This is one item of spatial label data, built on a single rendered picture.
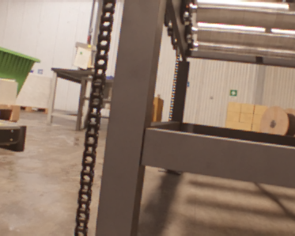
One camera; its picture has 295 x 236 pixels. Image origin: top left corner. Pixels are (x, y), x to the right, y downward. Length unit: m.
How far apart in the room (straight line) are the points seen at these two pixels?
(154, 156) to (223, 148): 0.14
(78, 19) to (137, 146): 12.86
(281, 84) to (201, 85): 3.31
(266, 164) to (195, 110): 10.64
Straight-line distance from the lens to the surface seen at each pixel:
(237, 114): 8.47
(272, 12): 1.22
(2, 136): 0.46
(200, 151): 0.53
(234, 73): 11.41
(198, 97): 11.20
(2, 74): 3.38
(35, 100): 7.75
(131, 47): 0.55
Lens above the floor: 0.37
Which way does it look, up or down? level
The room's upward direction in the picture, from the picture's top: 7 degrees clockwise
